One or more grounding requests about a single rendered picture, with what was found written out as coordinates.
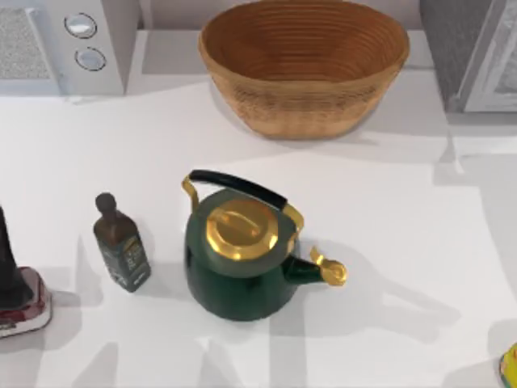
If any green and gold kettle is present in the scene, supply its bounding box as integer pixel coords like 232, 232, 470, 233
180, 169, 349, 323

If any woven wooden basket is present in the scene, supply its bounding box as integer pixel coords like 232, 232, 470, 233
197, 0, 411, 141

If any dark olive oil bottle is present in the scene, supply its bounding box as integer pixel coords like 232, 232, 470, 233
93, 192, 152, 293

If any small round microwave knob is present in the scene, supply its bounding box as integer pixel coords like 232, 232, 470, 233
74, 46, 107, 72

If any large round microwave knob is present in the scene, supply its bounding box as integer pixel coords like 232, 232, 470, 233
64, 12, 99, 40

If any pale microwave oven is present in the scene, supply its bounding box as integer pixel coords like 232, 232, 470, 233
0, 0, 141, 97

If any red and white box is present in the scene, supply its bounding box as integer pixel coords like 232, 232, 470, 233
0, 266, 53, 340

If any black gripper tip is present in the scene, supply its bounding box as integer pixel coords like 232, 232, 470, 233
0, 206, 35, 311

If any yellow and green object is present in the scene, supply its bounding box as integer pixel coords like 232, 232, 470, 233
498, 342, 517, 388

